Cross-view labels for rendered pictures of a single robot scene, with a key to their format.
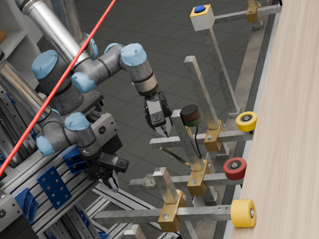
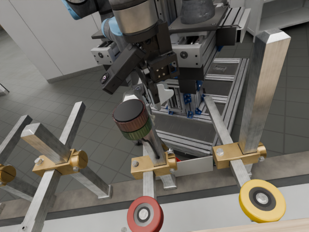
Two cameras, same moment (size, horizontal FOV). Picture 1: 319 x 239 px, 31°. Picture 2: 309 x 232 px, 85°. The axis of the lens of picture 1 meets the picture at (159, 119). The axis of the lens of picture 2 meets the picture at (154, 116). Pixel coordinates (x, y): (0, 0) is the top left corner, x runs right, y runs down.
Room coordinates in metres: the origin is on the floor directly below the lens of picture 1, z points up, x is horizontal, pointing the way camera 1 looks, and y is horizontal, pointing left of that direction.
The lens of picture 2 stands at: (1.55, -0.33, 1.31)
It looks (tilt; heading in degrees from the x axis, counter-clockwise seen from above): 43 degrees down; 72
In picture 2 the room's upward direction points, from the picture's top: 20 degrees counter-clockwise
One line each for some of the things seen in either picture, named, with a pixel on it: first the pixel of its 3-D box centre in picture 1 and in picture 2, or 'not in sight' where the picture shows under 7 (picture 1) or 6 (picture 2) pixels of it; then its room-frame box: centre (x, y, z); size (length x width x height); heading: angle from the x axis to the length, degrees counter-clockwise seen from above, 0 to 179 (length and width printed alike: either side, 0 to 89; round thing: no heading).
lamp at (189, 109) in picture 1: (198, 134); (145, 144); (1.59, -0.10, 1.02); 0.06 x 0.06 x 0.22; 60
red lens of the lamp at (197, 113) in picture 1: (190, 112); (130, 114); (1.59, -0.10, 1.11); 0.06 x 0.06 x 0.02
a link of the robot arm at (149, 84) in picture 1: (144, 82); (135, 16); (1.69, 0.00, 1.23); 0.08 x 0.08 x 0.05
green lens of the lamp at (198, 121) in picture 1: (192, 118); (135, 124); (1.59, -0.10, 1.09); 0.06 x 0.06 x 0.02
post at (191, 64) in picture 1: (208, 109); (251, 129); (1.83, -0.18, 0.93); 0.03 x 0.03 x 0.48; 60
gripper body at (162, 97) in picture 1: (153, 99); (151, 55); (1.70, -0.01, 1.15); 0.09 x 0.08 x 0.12; 170
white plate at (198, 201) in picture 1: (204, 186); (175, 169); (1.65, -0.05, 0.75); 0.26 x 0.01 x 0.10; 150
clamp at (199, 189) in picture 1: (200, 177); (154, 166); (1.59, -0.05, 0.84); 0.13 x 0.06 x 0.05; 150
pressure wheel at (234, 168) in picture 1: (239, 176); (149, 220); (1.50, -0.17, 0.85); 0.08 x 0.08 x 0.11
